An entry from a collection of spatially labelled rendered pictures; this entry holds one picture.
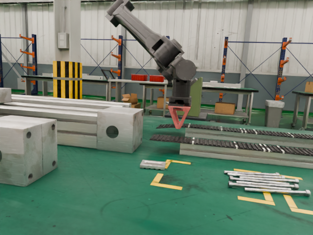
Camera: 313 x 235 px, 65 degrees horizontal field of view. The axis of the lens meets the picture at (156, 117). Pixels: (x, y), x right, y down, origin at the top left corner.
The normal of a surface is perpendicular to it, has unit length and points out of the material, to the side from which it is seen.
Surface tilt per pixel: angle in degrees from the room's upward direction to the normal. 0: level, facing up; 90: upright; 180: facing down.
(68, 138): 90
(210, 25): 90
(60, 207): 0
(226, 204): 0
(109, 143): 90
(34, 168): 90
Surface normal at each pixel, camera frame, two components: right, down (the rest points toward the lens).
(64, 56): -0.25, 0.15
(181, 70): -0.01, 0.16
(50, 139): 0.98, 0.08
